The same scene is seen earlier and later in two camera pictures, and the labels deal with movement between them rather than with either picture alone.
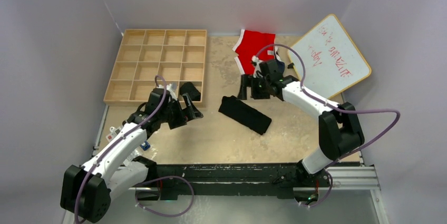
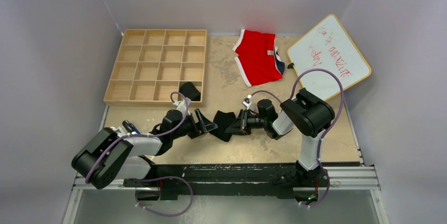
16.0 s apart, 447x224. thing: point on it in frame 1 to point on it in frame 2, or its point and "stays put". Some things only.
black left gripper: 192,113 to 205,125
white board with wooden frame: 333,64 stays put
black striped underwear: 188,87 stays put
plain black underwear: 231,106 to 223,120
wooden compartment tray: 178,56 stays put
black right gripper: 247,80 to 240,126
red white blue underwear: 250,44 stays put
